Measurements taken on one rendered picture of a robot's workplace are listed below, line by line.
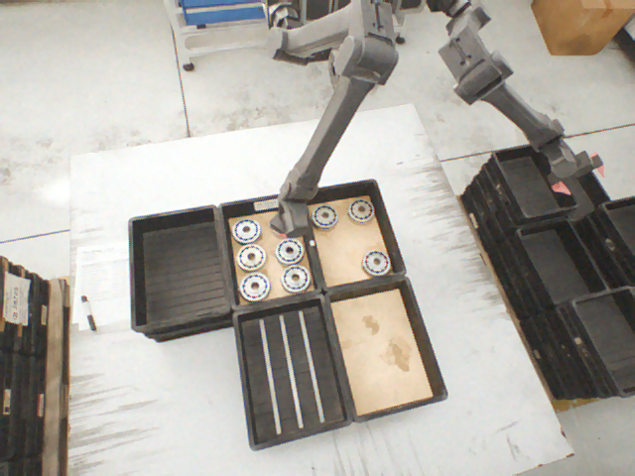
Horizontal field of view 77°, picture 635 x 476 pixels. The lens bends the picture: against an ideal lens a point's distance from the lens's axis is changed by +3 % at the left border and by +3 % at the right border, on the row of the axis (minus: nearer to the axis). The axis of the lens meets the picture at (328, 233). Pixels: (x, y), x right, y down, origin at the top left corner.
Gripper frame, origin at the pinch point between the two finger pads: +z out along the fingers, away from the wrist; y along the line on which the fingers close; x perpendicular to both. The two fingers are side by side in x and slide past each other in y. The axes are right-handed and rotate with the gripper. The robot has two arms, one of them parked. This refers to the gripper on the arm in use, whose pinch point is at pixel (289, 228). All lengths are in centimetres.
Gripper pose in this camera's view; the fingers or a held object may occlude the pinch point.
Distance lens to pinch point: 124.1
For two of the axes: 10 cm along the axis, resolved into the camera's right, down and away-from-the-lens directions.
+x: -8.3, -5.3, 1.6
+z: -0.9, 4.1, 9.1
